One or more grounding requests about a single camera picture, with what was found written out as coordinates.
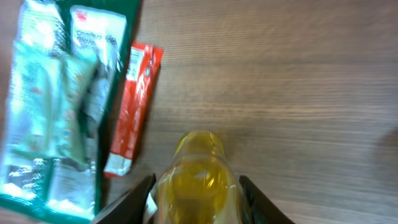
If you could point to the green 3M gloves package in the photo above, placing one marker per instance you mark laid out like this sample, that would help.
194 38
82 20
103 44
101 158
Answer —
55 189

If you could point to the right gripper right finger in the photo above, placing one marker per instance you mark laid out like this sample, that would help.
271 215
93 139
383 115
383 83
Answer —
260 209

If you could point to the red snack packet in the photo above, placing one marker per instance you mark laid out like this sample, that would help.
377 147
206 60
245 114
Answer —
141 75

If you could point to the light teal small packet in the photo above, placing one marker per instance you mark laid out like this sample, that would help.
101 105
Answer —
46 93

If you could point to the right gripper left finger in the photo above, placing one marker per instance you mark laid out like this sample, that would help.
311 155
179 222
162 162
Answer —
128 208

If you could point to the yellow liquid bottle silver cap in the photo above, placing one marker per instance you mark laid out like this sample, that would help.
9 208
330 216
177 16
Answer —
198 186

